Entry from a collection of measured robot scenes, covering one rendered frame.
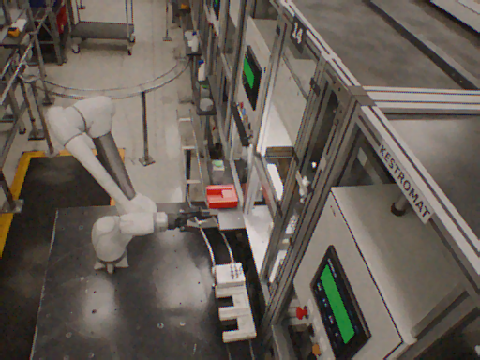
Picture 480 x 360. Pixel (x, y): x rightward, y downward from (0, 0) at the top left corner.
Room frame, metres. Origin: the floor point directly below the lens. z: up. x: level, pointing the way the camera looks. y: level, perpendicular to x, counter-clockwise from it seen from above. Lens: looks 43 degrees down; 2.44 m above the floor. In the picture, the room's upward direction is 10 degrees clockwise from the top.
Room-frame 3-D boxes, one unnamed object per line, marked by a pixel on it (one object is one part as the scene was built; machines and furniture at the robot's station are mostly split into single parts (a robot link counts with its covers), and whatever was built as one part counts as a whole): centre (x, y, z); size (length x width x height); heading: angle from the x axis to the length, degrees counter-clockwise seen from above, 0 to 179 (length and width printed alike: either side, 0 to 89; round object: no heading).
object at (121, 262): (1.07, 0.64, 0.71); 0.22 x 0.18 x 0.06; 18
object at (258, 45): (1.60, -0.06, 1.60); 0.42 x 0.29 x 0.46; 18
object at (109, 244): (1.10, 0.64, 0.85); 0.18 x 0.16 x 0.22; 151
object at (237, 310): (0.85, -0.05, 0.84); 0.36 x 0.14 x 0.10; 18
